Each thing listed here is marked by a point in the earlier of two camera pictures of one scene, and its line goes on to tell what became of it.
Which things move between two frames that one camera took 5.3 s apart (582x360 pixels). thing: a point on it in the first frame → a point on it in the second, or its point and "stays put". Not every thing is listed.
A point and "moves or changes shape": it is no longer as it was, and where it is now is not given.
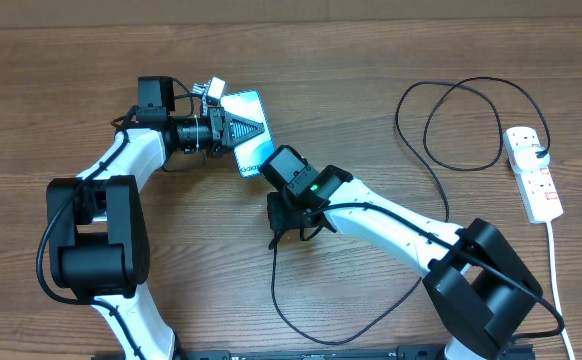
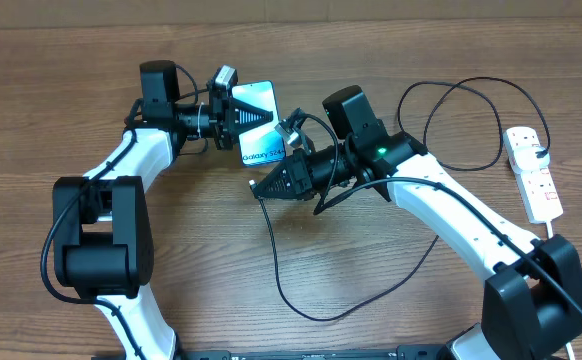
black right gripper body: [287, 218] → [302, 170]
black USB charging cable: [432, 231] → [343, 314]
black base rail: [404, 353] stays put
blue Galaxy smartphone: [251, 152] moves or changes shape
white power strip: [538, 190] stays put
